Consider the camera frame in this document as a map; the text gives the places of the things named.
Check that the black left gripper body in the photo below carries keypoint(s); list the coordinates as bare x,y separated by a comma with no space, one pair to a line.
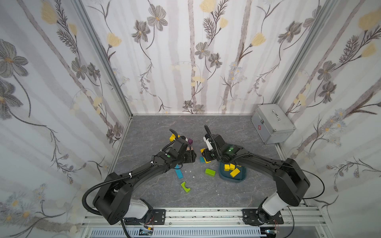
188,153

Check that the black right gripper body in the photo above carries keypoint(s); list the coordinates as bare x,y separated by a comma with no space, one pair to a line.
207,153

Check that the yellow chunky block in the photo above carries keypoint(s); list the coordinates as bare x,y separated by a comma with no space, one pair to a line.
172,138

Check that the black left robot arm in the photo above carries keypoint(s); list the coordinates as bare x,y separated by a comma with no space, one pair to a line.
112,198

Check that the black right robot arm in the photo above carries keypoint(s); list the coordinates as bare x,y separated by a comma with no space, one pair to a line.
291,182

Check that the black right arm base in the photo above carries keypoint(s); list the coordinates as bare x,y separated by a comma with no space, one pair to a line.
254,217

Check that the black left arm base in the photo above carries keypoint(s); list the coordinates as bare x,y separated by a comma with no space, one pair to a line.
151,215

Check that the yellow long block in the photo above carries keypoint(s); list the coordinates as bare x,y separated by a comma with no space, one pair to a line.
205,155
234,173

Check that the large teal flat block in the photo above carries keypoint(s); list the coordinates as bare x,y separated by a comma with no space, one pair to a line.
178,172

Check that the green rectangular block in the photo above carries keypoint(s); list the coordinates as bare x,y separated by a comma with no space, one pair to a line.
210,172

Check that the teal plastic bin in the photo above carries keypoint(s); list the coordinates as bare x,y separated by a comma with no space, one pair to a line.
225,175

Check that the yellow long block left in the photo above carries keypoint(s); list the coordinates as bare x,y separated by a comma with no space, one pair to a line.
234,173

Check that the green arch block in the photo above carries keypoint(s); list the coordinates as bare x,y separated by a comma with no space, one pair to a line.
185,188

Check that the silver aluminium first aid case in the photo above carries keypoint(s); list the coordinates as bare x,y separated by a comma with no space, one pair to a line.
271,123

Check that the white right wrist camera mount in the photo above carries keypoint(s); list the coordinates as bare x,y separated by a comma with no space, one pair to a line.
208,143

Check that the white cable tray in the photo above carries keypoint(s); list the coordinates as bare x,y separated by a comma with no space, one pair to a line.
188,232

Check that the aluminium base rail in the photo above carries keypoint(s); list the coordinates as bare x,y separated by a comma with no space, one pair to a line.
299,222

